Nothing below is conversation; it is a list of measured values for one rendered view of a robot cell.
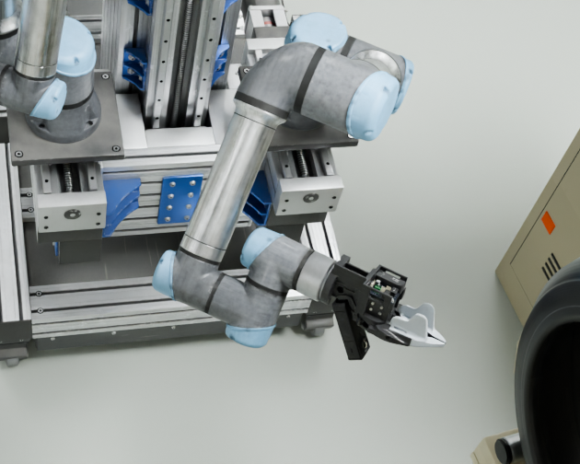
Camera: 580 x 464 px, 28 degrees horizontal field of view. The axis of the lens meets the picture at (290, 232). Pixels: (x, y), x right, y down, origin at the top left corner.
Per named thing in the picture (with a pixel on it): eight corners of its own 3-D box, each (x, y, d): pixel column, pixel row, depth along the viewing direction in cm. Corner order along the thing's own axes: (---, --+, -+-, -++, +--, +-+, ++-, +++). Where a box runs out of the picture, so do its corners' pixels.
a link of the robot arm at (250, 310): (210, 319, 200) (233, 261, 198) (269, 344, 199) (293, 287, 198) (200, 329, 193) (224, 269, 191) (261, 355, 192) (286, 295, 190)
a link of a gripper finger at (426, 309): (453, 321, 183) (400, 297, 186) (442, 350, 187) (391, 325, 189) (459, 312, 186) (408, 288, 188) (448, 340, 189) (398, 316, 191)
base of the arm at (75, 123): (22, 87, 237) (21, 54, 229) (97, 84, 241) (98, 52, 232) (28, 145, 229) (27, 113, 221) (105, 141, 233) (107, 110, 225)
